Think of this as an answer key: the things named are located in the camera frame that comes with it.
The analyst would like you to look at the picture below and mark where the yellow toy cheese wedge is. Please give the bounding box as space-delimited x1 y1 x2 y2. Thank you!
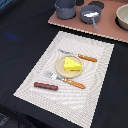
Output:
64 58 82 71

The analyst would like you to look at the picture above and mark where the brown toy sausage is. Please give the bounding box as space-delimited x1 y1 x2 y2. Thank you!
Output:
34 82 58 91

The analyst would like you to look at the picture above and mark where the grey pot with handles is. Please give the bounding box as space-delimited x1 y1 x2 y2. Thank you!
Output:
54 0 76 19

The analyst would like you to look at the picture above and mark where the white and blue toy fish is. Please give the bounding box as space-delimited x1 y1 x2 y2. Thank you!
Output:
84 12 99 17

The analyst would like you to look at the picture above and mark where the round wooden plate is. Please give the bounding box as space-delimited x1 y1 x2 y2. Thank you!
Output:
56 55 83 78

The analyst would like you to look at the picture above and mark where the beige woven placemat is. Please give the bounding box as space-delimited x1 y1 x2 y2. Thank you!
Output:
14 31 114 128

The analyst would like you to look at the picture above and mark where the brown toy stove board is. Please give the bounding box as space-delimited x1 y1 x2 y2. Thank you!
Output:
48 0 128 43

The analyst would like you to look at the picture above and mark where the black burner disc right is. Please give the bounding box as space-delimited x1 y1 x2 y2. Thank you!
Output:
88 1 104 9

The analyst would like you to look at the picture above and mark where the beige bowl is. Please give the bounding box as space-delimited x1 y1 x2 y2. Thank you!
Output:
116 4 128 30

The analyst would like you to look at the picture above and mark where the knife with wooden handle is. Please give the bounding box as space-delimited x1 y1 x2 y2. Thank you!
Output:
45 71 85 89

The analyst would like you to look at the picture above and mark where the fork with wooden handle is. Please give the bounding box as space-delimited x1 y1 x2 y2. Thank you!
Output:
58 49 97 62

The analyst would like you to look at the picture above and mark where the grey saucepan with handle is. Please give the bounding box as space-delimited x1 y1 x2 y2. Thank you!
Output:
80 5 102 30

